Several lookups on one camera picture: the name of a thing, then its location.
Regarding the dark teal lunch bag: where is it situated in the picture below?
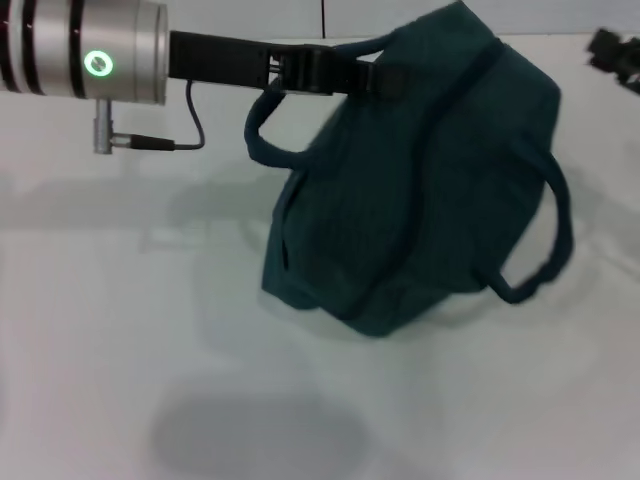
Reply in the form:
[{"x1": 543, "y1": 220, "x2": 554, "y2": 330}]
[{"x1": 243, "y1": 0, "x2": 575, "y2": 339}]

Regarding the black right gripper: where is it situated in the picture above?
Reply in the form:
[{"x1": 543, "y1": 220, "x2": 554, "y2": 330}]
[{"x1": 587, "y1": 28, "x2": 640, "y2": 96}]

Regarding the white panel cabinet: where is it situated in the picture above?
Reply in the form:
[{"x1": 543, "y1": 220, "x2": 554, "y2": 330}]
[{"x1": 164, "y1": 0, "x2": 640, "y2": 40}]

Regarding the dark left gripper cable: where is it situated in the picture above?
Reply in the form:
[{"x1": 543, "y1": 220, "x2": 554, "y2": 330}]
[{"x1": 92, "y1": 79, "x2": 206, "y2": 155}]

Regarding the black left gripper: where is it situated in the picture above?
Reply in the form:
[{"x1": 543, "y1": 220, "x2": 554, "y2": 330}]
[{"x1": 168, "y1": 30, "x2": 409, "y2": 100}]

